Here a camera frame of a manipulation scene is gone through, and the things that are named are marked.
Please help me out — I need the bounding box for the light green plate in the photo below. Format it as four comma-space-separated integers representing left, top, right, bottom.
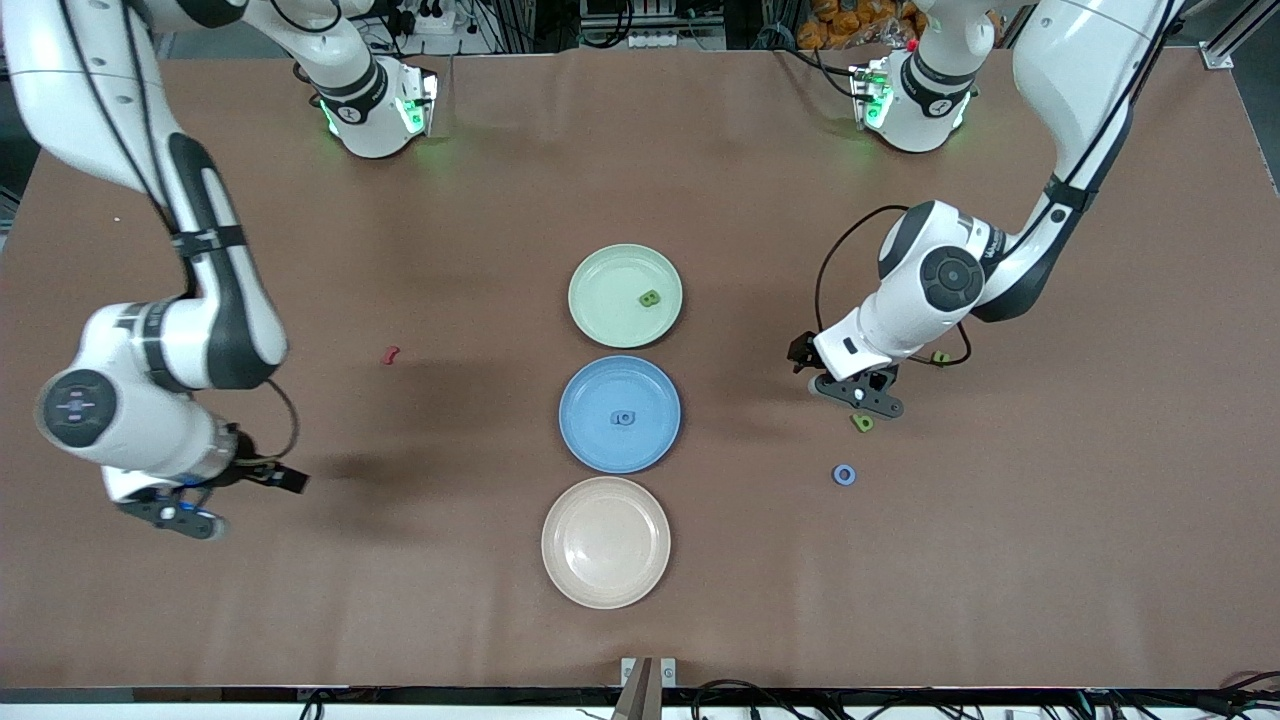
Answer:
567, 243, 684, 350

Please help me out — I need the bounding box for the blue plate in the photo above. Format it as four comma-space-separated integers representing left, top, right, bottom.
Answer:
558, 355, 682, 475

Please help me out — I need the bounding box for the beige plate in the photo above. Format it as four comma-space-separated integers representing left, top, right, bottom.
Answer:
540, 476, 672, 611

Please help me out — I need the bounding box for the orange snack bag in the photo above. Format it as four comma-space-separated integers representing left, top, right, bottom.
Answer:
798, 0, 926, 51

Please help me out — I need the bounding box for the dark electronics rack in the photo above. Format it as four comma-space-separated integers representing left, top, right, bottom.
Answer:
578, 0, 729, 51

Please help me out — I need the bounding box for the white power strip with plugs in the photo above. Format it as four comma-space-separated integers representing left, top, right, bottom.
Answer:
385, 0, 456, 36

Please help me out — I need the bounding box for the aluminium frame profile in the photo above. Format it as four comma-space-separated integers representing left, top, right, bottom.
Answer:
1200, 0, 1280, 73

